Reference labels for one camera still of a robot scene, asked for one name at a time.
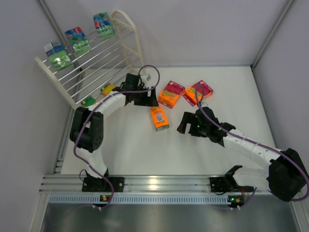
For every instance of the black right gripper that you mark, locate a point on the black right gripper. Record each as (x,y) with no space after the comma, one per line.
(191,124)

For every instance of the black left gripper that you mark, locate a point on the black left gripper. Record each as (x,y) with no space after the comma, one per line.
(144,97)

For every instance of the orange box barcode side up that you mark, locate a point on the orange box barcode side up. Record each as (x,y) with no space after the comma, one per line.
(107,88)

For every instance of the orange pink Scrub Mommy box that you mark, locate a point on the orange pink Scrub Mommy box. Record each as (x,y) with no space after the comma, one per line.
(170,94)

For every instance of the orange green Sponge Daddy box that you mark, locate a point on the orange green Sponge Daddy box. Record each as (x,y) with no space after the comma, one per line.
(88,102)

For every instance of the blue green Vileda sponge pack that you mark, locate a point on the blue green Vileda sponge pack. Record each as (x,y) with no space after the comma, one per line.
(57,55)

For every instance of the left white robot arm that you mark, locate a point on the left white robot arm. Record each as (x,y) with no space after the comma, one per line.
(87,130)

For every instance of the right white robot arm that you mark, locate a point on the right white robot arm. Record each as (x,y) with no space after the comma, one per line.
(280,172)

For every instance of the cream chrome wire shelf rack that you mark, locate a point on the cream chrome wire shelf rack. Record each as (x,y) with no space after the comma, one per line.
(108,61)

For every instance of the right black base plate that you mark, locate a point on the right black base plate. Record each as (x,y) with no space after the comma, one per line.
(220,185)

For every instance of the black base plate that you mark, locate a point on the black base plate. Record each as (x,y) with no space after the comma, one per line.
(91,184)
(220,185)

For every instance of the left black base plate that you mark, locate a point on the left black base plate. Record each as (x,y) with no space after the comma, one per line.
(91,184)

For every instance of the aluminium mounting rail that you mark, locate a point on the aluminium mounting rail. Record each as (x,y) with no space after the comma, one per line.
(143,189)

